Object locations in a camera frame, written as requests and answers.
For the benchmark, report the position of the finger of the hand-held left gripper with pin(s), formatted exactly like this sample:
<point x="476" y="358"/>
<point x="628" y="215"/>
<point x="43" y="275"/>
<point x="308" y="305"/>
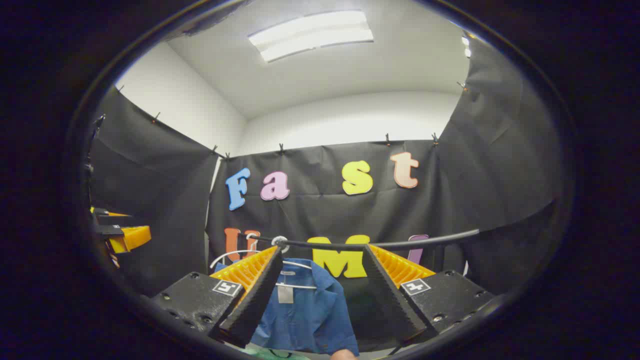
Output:
<point x="107" y="213"/>
<point x="131" y="237"/>

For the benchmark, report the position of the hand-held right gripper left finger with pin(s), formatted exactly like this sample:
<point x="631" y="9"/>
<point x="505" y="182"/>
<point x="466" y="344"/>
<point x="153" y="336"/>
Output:
<point x="252" y="305"/>

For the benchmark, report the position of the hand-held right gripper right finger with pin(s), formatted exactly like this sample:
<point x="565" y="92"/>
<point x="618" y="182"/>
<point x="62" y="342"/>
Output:
<point x="392" y="305"/>

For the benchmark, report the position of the green laundry hamper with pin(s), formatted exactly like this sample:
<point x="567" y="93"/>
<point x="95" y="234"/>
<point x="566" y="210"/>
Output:
<point x="260" y="354"/>

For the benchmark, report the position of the white clothes hanger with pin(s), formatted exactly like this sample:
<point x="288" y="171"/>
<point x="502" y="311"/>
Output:
<point x="230" y="254"/>
<point x="297" y="286"/>

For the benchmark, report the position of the black backdrop cloth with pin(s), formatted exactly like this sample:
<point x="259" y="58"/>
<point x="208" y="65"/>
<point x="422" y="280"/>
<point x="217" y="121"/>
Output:
<point x="165" y="190"/>

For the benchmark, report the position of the ceiling light panel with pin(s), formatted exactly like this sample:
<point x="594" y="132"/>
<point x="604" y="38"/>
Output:
<point x="467" y="46"/>
<point x="310" y="36"/>

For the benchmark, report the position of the black clothes rail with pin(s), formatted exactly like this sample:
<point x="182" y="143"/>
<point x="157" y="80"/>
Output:
<point x="430" y="240"/>

